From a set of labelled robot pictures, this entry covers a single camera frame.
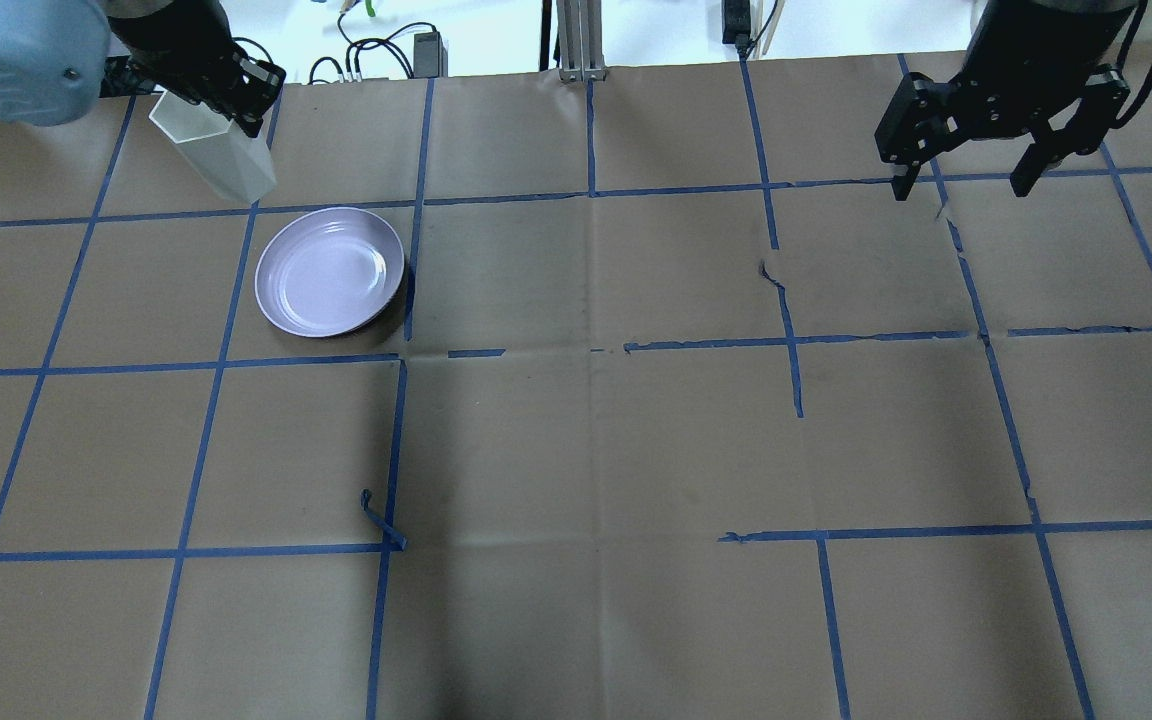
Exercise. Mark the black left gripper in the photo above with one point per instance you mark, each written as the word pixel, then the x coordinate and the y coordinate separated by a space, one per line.
pixel 179 38

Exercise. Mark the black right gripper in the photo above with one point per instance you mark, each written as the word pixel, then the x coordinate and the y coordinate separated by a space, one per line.
pixel 1021 62

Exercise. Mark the black power adapter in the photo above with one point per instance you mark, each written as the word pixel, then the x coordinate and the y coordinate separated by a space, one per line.
pixel 429 58

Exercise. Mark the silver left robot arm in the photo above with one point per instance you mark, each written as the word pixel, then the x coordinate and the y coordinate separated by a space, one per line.
pixel 53 59

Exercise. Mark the lilac round plate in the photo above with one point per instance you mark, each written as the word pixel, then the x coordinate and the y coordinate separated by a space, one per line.
pixel 329 272

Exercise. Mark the aluminium frame post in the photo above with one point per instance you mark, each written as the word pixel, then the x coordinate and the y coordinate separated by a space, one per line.
pixel 580 41

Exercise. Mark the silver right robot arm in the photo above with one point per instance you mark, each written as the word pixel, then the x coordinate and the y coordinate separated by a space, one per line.
pixel 1107 25

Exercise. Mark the white faceted cup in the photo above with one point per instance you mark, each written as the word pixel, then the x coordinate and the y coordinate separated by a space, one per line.
pixel 236 166

